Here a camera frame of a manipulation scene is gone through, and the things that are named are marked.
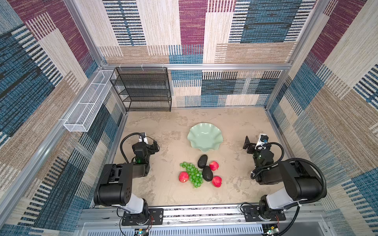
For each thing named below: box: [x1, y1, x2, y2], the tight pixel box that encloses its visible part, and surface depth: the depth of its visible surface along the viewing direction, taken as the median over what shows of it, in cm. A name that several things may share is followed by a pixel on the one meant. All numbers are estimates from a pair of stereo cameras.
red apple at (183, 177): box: [178, 171, 190, 183], surface depth 84 cm
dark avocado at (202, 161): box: [197, 154, 208, 169], surface depth 91 cm
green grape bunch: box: [180, 161, 204, 188], surface depth 85 cm
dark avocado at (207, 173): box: [202, 165, 214, 182], surface depth 85 cm
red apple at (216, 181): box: [211, 176, 222, 188], surface depth 82 cm
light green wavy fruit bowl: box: [187, 122, 224, 153], surface depth 103 cm
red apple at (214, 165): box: [209, 160, 220, 172], surface depth 88 cm
